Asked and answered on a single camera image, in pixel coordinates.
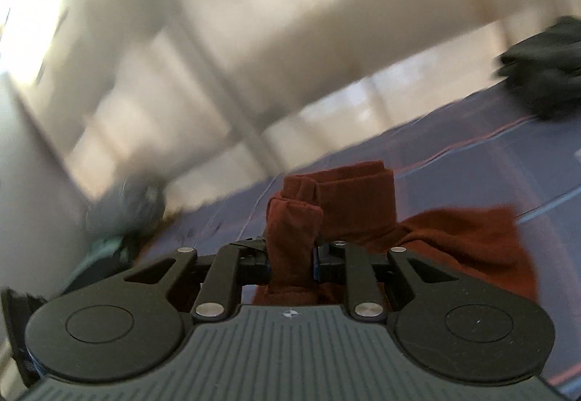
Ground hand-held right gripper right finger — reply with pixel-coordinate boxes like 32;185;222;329
312;240;459;320

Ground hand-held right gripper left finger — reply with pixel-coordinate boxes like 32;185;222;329
122;238;273;322

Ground rust red pants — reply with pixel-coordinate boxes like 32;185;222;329
252;160;541;306

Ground grey and teal cloth pile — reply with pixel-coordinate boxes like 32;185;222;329
68;176;166;288

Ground blue plaid bed sheet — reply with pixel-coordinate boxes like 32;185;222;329
131;85;581;388

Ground white curtain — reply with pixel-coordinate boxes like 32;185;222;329
0;0;581;211

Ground black cloth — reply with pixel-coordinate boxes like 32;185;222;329
497;15;581;120

